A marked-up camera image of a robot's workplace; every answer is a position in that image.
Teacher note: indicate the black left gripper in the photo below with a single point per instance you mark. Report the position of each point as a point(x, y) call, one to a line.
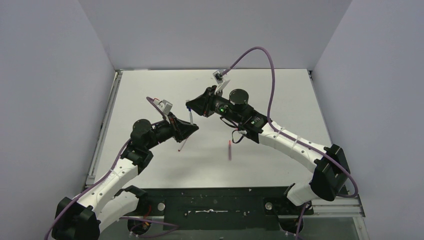
point(177, 128)

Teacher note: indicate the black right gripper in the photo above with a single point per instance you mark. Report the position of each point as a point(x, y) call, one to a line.
point(200, 105)

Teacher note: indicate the white red marker pen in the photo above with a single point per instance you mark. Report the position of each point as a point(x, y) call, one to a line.
point(182, 145)

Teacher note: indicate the white blue marker pen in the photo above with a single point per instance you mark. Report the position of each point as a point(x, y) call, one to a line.
point(191, 118)

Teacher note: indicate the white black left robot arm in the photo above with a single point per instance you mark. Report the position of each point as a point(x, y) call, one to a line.
point(86, 215)

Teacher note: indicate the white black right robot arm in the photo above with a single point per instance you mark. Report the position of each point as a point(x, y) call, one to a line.
point(328, 165)

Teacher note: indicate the pink marker pen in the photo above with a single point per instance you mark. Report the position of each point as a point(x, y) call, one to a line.
point(229, 148)

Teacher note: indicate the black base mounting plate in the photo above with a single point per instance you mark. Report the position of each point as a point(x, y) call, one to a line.
point(217, 222)

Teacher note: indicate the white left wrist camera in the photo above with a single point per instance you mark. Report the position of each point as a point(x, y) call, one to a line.
point(165, 106)

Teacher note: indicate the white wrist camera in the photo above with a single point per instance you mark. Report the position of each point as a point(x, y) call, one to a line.
point(165, 106)
point(221, 80)

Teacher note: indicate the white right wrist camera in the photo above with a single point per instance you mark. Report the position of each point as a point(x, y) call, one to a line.
point(221, 80)

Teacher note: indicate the left side aluminium rail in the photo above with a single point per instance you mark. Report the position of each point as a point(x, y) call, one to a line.
point(91, 176)

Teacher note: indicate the aluminium frame rail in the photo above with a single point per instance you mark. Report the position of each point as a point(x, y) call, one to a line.
point(334, 208)

